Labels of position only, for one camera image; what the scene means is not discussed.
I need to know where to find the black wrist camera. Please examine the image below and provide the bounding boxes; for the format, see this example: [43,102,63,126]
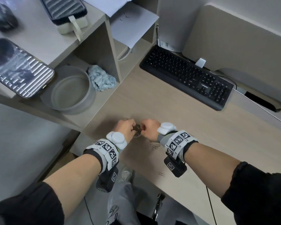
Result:
[164,157,188,178]
[96,167,119,193]

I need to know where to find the white paper sheet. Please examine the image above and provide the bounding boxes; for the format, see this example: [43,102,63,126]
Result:
[110,2,160,49]
[81,0,136,18]

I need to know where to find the black left sleeve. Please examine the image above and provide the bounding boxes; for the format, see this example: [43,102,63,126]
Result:
[0,181,65,225]

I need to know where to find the beige desk divider panel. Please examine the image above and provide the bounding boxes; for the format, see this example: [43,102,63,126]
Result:
[182,4,281,107]

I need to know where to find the black right sleeve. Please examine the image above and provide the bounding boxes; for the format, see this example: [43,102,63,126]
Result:
[221,161,281,225]

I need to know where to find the clear jar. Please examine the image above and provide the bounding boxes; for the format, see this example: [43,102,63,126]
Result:
[132,123,143,138]

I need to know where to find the person's left forearm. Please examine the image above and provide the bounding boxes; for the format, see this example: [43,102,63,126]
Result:
[43,154,102,221]

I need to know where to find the black camera cable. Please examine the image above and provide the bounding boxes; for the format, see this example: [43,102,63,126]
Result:
[206,186,217,225]
[84,197,94,225]

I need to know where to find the white printed paper slip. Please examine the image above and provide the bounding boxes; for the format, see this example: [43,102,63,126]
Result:
[157,39,176,52]

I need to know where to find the white round tracker puck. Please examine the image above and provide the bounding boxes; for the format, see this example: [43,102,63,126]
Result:
[106,131,128,150]
[157,122,177,136]

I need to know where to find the person's right forearm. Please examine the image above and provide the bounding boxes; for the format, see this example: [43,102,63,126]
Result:
[184,142,240,197]

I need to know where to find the grey marker wristband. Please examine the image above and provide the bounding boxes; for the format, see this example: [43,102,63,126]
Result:
[83,138,120,175]
[157,130,199,161]

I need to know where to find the black rounded pouch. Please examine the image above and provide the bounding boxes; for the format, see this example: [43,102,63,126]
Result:
[0,3,19,32]

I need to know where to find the pale blue crumpled cloth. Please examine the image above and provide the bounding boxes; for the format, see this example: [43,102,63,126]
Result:
[88,65,117,92]

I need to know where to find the white cable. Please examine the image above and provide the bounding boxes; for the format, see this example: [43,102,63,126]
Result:
[233,89,281,127]

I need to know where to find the person's right hand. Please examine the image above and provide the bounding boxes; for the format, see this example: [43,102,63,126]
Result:
[140,119,163,143]

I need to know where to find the silver metal object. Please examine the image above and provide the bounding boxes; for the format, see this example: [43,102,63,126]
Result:
[0,37,55,99]

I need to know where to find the black sleeve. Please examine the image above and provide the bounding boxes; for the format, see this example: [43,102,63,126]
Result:
[0,181,65,225]
[221,161,281,225]

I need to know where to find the person's white shoe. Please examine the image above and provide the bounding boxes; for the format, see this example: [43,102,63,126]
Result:
[121,166,134,182]

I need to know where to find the white coiled tube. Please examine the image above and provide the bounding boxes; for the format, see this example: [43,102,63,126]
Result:
[118,47,133,61]

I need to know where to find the black keyboard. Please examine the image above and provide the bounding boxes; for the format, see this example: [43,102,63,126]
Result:
[139,45,234,112]

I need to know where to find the person's grey trousers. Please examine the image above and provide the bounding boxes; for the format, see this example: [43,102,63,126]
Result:
[105,180,202,225]

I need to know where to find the pile of silver paper clips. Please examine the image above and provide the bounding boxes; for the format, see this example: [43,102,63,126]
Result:
[150,142,165,176]

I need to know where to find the black ribbed device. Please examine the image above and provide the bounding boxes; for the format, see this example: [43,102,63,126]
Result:
[38,0,88,26]

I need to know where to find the white box with strap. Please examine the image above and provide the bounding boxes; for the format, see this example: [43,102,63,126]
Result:
[57,16,89,41]

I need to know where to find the person's left hand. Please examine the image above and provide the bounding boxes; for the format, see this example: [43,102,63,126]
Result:
[113,119,137,142]

